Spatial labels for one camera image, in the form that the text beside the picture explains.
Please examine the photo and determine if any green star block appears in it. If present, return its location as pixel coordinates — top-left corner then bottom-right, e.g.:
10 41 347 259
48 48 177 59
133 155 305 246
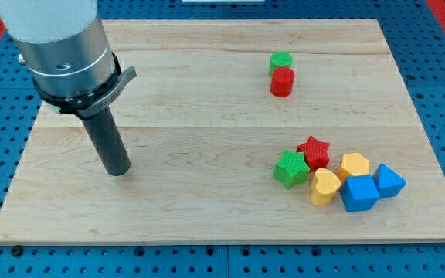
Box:
273 149 310 190

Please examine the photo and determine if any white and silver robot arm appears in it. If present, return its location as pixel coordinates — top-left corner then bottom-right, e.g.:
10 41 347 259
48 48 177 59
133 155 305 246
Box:
0 0 137 119

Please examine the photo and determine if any yellow pentagon block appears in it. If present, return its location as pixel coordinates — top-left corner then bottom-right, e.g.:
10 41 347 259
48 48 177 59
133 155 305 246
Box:
337 152 370 183

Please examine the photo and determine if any blue cube block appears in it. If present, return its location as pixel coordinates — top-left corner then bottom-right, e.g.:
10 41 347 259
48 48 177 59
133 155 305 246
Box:
340 175 380 212

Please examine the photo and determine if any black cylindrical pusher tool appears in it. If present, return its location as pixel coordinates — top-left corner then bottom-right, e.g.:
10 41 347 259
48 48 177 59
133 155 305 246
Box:
83 107 131 176

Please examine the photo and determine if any red cylinder block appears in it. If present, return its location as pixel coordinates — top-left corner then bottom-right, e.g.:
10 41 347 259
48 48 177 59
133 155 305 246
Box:
270 66 295 97

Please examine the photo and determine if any green cylinder block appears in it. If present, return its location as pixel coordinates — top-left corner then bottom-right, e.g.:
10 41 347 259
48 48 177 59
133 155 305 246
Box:
267 51 293 77

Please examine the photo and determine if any blue triangle block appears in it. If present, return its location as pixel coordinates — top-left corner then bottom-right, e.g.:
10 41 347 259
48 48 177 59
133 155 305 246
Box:
372 164 406 198

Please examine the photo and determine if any red star block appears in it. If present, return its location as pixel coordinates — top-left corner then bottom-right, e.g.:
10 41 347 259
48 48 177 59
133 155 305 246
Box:
296 136 330 172

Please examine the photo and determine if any wooden board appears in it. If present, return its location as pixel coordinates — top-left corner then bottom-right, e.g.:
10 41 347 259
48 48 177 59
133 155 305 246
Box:
0 19 445 246

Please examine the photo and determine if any yellow heart block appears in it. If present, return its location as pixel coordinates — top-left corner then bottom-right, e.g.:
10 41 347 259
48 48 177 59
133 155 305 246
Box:
311 168 341 206

